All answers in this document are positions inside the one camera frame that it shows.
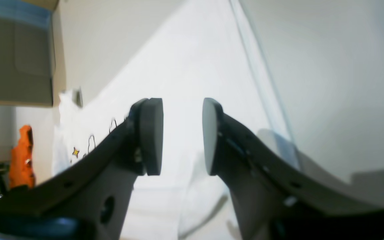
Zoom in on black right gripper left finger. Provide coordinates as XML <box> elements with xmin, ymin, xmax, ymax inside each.
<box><xmin>0</xmin><ymin>98</ymin><xmax>164</xmax><ymax>240</ymax></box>

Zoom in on beige cardboard box right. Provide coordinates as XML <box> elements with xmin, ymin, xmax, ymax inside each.
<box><xmin>0</xmin><ymin>0</ymin><xmax>58</xmax><ymax>107</ymax></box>

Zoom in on white t-shirt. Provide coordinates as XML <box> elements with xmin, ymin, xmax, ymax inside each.
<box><xmin>52</xmin><ymin>0</ymin><xmax>300</xmax><ymax>240</ymax></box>

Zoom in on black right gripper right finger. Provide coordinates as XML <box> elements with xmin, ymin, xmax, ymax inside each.
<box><xmin>202</xmin><ymin>98</ymin><xmax>384</xmax><ymax>240</ymax></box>

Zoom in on orange cloth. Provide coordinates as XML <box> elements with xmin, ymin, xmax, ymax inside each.
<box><xmin>9</xmin><ymin>125</ymin><xmax>36</xmax><ymax>189</ymax></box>

